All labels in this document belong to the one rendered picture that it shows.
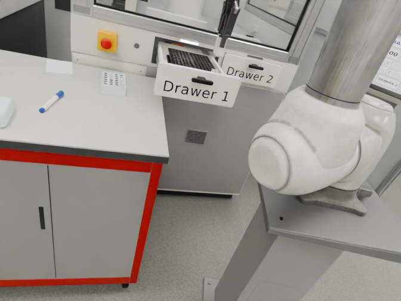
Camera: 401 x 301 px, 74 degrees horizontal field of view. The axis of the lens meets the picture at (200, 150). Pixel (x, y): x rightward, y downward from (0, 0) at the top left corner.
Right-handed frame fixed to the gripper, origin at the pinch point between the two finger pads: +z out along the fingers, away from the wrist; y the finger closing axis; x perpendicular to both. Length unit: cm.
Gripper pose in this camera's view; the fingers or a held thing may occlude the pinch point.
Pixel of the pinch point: (219, 46)
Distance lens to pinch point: 103.0
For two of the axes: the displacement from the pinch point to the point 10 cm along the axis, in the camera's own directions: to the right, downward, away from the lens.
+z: -2.5, 8.0, 5.4
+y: -1.7, -5.8, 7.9
